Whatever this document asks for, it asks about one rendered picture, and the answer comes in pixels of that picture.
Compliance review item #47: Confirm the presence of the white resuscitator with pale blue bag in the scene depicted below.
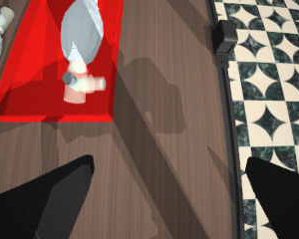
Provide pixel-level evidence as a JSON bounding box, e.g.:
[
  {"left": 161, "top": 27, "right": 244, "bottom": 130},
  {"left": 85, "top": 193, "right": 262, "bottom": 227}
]
[{"left": 61, "top": 0, "right": 106, "bottom": 104}]

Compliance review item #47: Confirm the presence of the red tray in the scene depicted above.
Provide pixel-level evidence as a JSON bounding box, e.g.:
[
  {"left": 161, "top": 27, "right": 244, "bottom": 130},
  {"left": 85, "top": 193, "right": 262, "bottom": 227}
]
[{"left": 0, "top": 0, "right": 124, "bottom": 121}]

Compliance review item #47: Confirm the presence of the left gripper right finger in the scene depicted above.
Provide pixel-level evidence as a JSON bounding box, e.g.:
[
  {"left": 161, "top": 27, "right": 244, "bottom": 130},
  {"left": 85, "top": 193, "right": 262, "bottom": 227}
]
[{"left": 245, "top": 156, "right": 299, "bottom": 239}]

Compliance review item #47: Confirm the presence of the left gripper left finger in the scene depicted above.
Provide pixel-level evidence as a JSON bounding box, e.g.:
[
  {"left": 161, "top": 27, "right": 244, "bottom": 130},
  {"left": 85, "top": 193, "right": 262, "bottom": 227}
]
[{"left": 0, "top": 154, "right": 95, "bottom": 239}]

